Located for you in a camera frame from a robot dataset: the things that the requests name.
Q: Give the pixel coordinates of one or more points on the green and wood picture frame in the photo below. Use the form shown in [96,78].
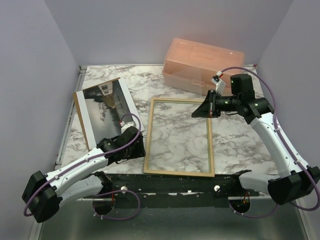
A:
[176,143]

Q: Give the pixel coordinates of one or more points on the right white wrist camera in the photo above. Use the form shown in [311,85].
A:
[219,83]

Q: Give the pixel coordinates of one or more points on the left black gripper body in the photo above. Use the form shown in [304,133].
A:
[137,151]

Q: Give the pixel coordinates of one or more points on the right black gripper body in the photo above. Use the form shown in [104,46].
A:
[227,103]

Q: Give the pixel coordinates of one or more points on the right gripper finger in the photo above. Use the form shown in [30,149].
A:
[214,114]
[205,110]

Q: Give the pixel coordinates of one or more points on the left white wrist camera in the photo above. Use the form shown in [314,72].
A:
[125,125]

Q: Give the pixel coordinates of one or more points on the glossy photo print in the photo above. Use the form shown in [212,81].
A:
[125,105]

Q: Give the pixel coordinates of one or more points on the brown frame backing board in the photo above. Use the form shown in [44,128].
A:
[97,113]

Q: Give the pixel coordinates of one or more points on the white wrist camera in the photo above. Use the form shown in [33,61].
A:
[125,125]
[219,83]

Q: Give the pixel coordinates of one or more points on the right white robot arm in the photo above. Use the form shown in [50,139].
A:
[295,178]

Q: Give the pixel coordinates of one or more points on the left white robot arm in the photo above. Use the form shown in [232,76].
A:
[46,192]

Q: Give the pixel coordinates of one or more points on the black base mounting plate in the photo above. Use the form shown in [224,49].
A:
[171,191]

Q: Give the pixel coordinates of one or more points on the orange translucent plastic box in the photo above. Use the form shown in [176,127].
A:
[190,65]

